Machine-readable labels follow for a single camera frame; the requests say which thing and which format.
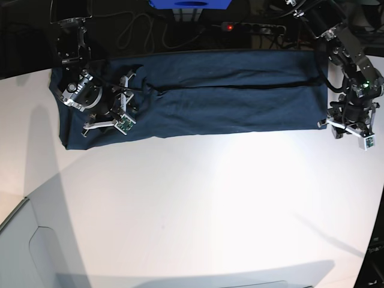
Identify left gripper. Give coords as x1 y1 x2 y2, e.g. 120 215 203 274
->
317 101 380 150

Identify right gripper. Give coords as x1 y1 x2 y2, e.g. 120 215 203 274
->
82 70 139 137

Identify dark blue T-shirt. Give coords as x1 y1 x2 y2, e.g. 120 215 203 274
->
58 50 328 150

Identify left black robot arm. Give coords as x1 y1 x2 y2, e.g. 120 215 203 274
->
287 1 383 151

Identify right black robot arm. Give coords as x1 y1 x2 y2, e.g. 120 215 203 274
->
50 1 139 137

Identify blue box on stand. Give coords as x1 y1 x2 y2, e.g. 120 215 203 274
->
149 0 231 10

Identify black power strip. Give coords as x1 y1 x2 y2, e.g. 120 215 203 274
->
220 22 286 35

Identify grey cable loops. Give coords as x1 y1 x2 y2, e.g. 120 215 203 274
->
116 8 211 50

